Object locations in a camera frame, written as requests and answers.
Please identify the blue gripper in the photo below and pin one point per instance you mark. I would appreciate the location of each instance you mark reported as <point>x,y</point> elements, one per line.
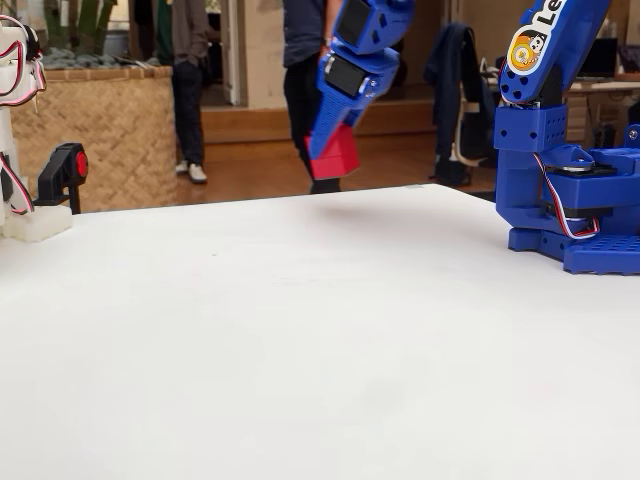
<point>334,112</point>

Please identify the small red cube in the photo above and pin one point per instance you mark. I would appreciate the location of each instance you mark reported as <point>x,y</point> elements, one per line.
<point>335,162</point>

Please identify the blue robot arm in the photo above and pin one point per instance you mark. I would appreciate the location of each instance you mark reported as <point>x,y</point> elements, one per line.
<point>530,130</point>

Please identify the person in navy shirt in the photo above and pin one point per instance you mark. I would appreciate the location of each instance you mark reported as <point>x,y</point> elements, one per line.
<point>300,75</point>

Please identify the dark jacket on chair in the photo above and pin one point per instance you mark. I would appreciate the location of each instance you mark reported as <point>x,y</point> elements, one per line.
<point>450,75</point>

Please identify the person with white sneakers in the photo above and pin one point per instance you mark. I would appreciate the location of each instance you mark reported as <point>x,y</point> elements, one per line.
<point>187,90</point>

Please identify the wicker planter box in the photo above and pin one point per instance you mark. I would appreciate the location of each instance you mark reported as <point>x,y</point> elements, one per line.
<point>100,135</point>

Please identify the black laptop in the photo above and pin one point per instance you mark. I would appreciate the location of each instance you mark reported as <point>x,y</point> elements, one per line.
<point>599,57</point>

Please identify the green plants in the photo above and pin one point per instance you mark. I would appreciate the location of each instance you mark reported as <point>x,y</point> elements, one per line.
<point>85,25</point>

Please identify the black clamp with red knob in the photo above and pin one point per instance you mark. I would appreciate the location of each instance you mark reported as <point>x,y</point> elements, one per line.
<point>62,172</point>

